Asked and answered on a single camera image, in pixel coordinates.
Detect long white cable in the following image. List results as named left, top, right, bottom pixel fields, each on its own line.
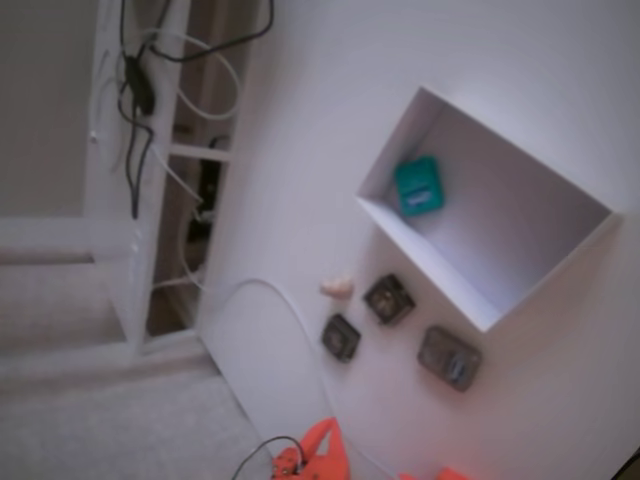
left=219, top=278, right=396, bottom=480

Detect small cream animal figurine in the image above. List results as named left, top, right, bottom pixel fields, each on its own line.
left=319, top=277, right=355, bottom=301

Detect black stamp case red inlay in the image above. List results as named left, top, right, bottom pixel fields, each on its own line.
left=320, top=313, right=362, bottom=361
left=363, top=273, right=416, bottom=326

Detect white looped cable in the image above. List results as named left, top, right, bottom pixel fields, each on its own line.
left=139, top=27, right=241, bottom=121

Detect orange gripper black servo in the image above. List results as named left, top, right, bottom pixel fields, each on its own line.
left=271, top=418, right=352, bottom=480

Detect thick black power cable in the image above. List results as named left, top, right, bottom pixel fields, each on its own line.
left=117, top=0, right=276, bottom=221

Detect thin white cable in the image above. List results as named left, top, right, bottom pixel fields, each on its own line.
left=149, top=142, right=207, bottom=292

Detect white cardboard bin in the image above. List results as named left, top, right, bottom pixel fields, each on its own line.
left=355, top=86, right=615, bottom=334

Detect teal green cube box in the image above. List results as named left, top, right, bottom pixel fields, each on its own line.
left=393, top=154, right=447, bottom=220

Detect white metal shelf frame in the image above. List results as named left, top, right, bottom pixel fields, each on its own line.
left=84, top=0, right=261, bottom=356

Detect grey plastic case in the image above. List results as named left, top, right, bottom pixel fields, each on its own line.
left=417, top=324, right=484, bottom=394

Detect black power strip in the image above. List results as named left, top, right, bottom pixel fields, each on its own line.
left=187, top=133, right=232, bottom=236

